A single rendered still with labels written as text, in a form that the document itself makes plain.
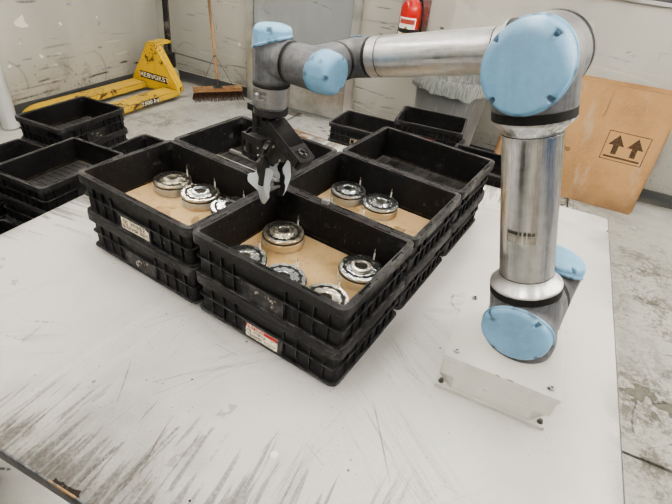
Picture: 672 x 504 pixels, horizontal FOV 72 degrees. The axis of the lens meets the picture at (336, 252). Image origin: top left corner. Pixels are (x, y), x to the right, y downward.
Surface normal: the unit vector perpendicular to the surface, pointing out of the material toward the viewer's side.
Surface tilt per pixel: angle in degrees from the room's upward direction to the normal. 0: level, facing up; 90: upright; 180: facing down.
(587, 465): 0
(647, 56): 90
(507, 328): 98
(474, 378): 90
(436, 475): 0
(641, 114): 80
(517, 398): 90
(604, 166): 74
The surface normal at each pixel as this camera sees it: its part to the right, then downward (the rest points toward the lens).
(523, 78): -0.59, 0.32
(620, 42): -0.42, 0.50
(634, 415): 0.10, -0.81
